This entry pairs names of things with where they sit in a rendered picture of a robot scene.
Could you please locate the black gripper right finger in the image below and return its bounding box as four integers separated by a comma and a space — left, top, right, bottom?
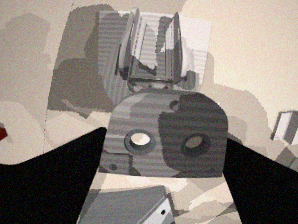
222, 137, 298, 224

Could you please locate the dark red block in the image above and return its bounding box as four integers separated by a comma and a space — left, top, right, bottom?
0, 128, 8, 140

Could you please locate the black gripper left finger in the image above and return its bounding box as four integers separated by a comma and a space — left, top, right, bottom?
0, 127, 108, 224

